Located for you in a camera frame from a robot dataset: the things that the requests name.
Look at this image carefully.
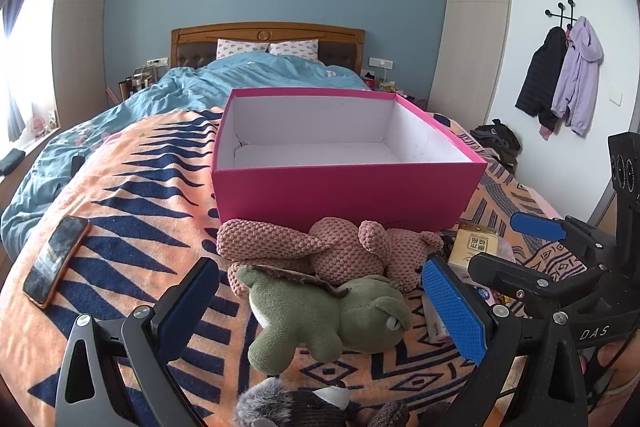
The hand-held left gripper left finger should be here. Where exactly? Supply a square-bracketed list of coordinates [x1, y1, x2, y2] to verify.
[54, 257, 221, 427]

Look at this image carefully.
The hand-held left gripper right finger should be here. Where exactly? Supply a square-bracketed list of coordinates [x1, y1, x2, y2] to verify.
[421, 256, 593, 427]

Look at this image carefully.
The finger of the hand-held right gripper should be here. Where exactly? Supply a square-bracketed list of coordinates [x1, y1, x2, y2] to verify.
[469, 252, 608, 308]
[510, 212, 617, 265]

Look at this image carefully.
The small yellow white box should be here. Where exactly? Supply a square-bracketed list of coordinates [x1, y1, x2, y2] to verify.
[447, 222, 503, 270]

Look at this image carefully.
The green plush toy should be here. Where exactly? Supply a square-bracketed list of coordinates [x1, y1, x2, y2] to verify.
[229, 264, 413, 373]

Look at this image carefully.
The pink knitted plush toy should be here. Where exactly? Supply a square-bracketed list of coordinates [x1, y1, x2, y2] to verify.
[216, 217, 445, 293]

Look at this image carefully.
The fluffy-tailed plush toy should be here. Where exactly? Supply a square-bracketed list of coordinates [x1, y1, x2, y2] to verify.
[234, 379, 351, 427]

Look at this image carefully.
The pink cardboard box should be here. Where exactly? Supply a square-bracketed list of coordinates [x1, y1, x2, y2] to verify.
[210, 88, 488, 233]

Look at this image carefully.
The person's right hand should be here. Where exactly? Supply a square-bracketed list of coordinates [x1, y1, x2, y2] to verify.
[579, 341, 632, 375]

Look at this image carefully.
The orange navy patterned blanket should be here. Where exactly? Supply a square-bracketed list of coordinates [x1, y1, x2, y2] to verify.
[0, 107, 591, 427]

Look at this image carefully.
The dark clothes pile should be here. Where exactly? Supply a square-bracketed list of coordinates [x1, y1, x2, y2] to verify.
[470, 119, 522, 168]

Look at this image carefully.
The smartphone with orange case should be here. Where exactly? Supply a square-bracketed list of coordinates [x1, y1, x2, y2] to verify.
[22, 215, 91, 309]

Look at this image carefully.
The black puffer jacket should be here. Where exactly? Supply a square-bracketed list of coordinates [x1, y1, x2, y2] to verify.
[515, 26, 568, 132]

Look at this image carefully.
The lilac hooded jacket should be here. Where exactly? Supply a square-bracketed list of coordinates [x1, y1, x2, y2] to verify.
[538, 17, 604, 140]

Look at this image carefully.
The beige tall wardrobe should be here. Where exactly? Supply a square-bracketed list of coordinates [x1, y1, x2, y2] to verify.
[50, 0, 115, 132]
[431, 0, 514, 130]

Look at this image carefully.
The blue floral duvet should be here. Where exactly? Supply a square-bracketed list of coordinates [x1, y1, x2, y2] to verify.
[0, 56, 368, 253]

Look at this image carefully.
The group of cosmetic bottles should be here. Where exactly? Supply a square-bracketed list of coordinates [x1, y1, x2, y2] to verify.
[118, 67, 156, 102]

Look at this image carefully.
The black pouch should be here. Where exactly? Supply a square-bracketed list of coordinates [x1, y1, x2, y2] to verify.
[0, 148, 25, 175]

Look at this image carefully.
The white patterned pillow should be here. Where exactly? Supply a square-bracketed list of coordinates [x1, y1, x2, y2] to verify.
[216, 38, 271, 60]
[269, 39, 320, 62]

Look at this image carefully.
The grey window curtain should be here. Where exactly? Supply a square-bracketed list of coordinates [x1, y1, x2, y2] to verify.
[0, 0, 26, 142]

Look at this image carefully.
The wooden padded headboard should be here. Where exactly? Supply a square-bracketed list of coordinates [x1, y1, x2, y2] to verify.
[170, 23, 366, 72]

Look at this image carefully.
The black wall coat rack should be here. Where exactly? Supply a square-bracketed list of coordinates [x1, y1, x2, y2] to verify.
[544, 0, 577, 30]

